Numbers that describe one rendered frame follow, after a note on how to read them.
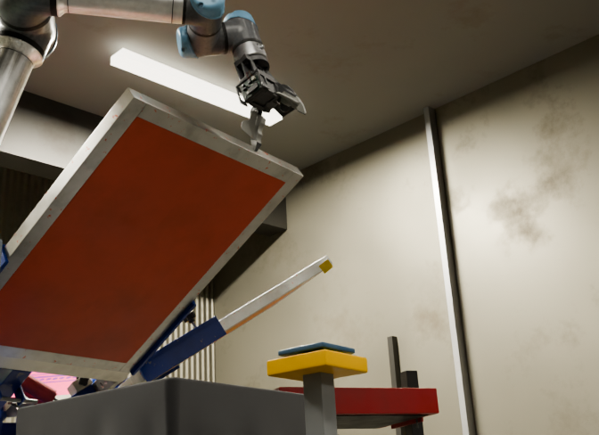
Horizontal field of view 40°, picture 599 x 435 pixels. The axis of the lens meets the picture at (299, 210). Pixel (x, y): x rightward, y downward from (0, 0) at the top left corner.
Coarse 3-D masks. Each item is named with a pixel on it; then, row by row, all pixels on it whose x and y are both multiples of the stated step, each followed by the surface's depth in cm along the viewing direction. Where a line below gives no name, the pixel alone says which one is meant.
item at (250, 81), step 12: (240, 60) 185; (252, 60) 186; (264, 60) 187; (240, 72) 185; (252, 72) 182; (264, 72) 183; (240, 84) 183; (252, 84) 181; (264, 84) 179; (276, 84) 186; (240, 96) 183; (252, 96) 180; (264, 96) 182; (276, 96) 183; (264, 108) 185
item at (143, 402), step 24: (144, 384) 155; (24, 408) 176; (48, 408) 171; (72, 408) 167; (96, 408) 162; (120, 408) 158; (144, 408) 154; (24, 432) 175; (48, 432) 170; (72, 432) 165; (96, 432) 161; (120, 432) 156; (144, 432) 152
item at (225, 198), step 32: (224, 160) 195; (192, 192) 197; (224, 192) 202; (256, 192) 208; (160, 224) 199; (192, 224) 205; (224, 224) 211; (160, 256) 207; (192, 256) 213; (128, 288) 210; (160, 288) 216; (192, 288) 223; (96, 320) 212; (128, 320) 219; (160, 320) 226; (64, 352) 215; (96, 352) 222; (128, 352) 229
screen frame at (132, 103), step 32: (128, 96) 170; (96, 128) 175; (192, 128) 183; (96, 160) 176; (256, 160) 200; (64, 192) 178; (288, 192) 215; (32, 224) 180; (256, 224) 217; (224, 256) 220; (0, 288) 188; (0, 352) 203; (32, 352) 209
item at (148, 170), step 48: (144, 144) 180; (192, 144) 186; (96, 192) 182; (144, 192) 189; (48, 240) 185; (96, 240) 192; (144, 240) 200; (48, 288) 196; (96, 288) 204; (0, 336) 199; (48, 336) 208
